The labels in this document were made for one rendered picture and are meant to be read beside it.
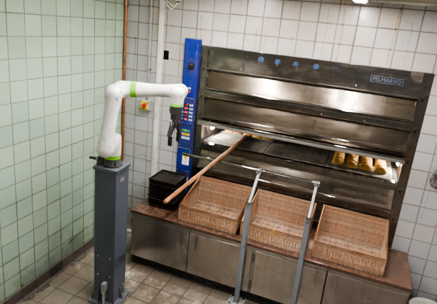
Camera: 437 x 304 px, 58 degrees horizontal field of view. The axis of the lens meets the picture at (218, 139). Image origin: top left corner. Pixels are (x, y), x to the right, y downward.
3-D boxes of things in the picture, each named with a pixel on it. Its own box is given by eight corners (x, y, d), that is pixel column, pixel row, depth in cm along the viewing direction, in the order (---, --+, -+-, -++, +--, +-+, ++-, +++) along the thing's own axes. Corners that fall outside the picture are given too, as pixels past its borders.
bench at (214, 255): (156, 237, 435) (159, 189, 418) (391, 308, 358) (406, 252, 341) (127, 263, 384) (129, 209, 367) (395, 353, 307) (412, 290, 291)
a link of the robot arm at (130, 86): (110, 98, 282) (109, 81, 278) (116, 96, 294) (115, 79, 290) (135, 99, 281) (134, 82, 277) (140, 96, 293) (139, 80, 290)
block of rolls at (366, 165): (337, 147, 416) (337, 142, 415) (385, 156, 401) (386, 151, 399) (331, 164, 361) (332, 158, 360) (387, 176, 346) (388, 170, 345)
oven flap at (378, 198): (198, 167, 394) (202, 147, 395) (390, 211, 338) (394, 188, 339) (196, 167, 390) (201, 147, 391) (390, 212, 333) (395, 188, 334)
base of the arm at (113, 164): (85, 163, 301) (85, 155, 299) (96, 157, 315) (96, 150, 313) (115, 169, 294) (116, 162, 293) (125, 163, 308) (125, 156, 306)
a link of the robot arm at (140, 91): (136, 98, 281) (135, 82, 278) (140, 96, 292) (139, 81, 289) (186, 100, 279) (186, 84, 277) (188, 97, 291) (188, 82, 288)
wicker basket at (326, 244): (317, 230, 364) (322, 203, 356) (382, 247, 346) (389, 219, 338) (309, 256, 320) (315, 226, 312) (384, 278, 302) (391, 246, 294)
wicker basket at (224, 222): (197, 199, 402) (199, 174, 394) (250, 213, 385) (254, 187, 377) (176, 220, 357) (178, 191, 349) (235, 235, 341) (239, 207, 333)
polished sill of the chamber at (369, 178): (202, 144, 394) (202, 140, 393) (396, 185, 337) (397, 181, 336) (199, 146, 389) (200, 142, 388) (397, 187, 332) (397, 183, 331)
